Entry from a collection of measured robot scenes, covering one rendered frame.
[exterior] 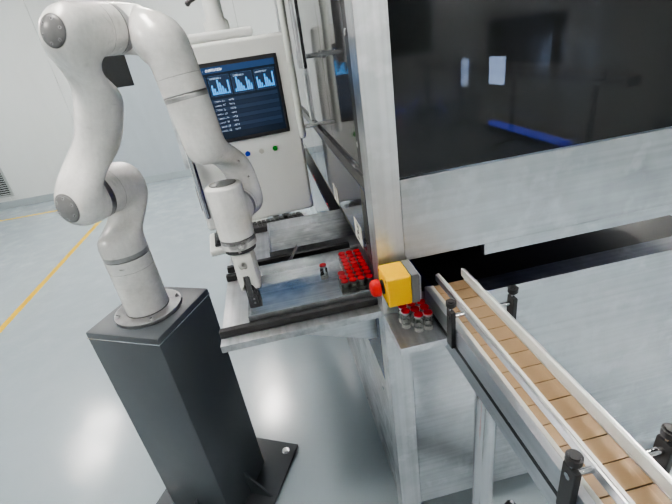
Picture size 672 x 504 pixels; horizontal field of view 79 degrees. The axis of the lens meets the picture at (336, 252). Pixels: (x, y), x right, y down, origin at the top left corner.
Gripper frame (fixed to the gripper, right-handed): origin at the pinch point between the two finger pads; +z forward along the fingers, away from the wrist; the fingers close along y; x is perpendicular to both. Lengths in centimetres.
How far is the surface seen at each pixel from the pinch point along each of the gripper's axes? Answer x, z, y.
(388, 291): -30.2, -7.5, -21.5
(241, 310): 4.7, 4.3, 3.1
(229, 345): 7.3, 4.5, -10.9
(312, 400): -6, 92, 52
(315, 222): -23, 4, 53
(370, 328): -28.7, 16.0, -2.4
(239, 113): -3, -36, 89
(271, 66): -19, -51, 90
